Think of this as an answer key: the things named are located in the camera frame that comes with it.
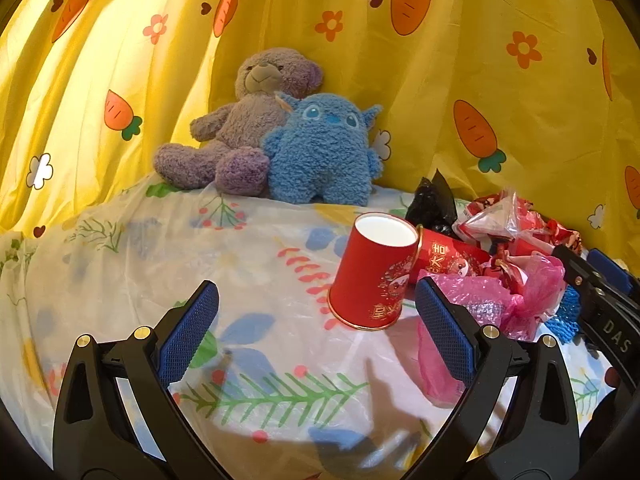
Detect red snack packet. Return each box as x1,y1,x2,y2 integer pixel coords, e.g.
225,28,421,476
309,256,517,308
510,205,583,261

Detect pink plastic bag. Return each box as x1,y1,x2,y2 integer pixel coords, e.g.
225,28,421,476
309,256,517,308
417,255,566,406

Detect clear red plastic wrapper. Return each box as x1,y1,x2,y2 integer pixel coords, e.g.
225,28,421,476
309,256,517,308
452,190,531,245

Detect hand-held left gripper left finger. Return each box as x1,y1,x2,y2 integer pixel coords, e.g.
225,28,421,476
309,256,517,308
52,280,231,480

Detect yellow carrot print curtain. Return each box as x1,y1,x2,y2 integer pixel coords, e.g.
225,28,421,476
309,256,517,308
0,0,640,281

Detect purple teddy bear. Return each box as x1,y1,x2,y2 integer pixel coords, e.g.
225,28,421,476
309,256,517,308
154,47,325,198

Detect black plastic bag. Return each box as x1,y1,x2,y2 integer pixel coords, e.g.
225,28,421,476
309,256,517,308
405,169,458,233

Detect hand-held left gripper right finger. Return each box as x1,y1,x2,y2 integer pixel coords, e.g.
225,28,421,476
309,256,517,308
400,276,581,480

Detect red paper cup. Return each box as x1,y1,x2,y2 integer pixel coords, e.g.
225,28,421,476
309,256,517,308
327,212,420,332
412,227,493,288

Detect blue plush toy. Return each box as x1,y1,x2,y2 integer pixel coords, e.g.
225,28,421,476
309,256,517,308
260,91,385,207

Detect small red candy wrapper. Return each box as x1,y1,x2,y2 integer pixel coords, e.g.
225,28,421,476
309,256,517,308
490,252,532,292

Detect silver glitter wrapper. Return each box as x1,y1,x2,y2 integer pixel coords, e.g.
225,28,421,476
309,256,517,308
462,300,513,328

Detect blue foam net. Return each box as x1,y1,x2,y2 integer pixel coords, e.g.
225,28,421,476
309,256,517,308
542,287,583,345

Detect floral plastic tablecloth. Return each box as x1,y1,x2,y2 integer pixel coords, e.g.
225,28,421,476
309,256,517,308
0,180,640,480

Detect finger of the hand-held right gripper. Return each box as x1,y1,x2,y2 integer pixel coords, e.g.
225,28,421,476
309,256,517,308
589,249,640,306
552,245,616,306

